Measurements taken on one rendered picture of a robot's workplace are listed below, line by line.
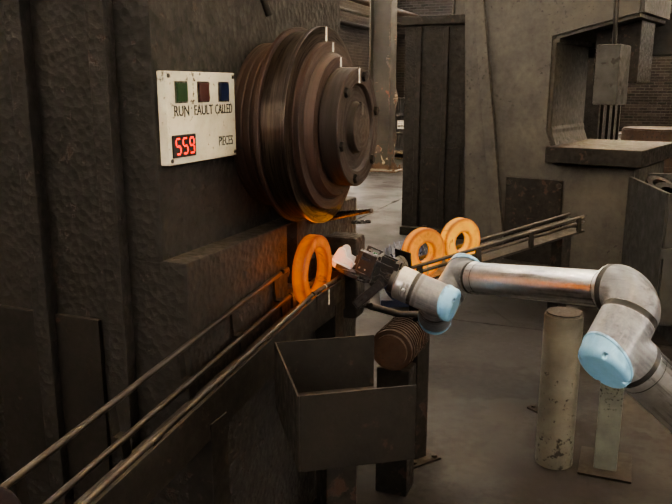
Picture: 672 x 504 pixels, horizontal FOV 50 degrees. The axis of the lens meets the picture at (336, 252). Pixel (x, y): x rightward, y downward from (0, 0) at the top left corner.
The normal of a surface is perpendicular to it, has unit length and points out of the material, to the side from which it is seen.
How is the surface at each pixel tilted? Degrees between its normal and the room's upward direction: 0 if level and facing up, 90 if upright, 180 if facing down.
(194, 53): 90
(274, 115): 82
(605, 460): 90
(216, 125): 90
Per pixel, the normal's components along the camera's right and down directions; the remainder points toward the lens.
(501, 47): -0.59, 0.18
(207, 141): 0.93, 0.08
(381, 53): -0.37, 0.21
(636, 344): 0.33, -0.15
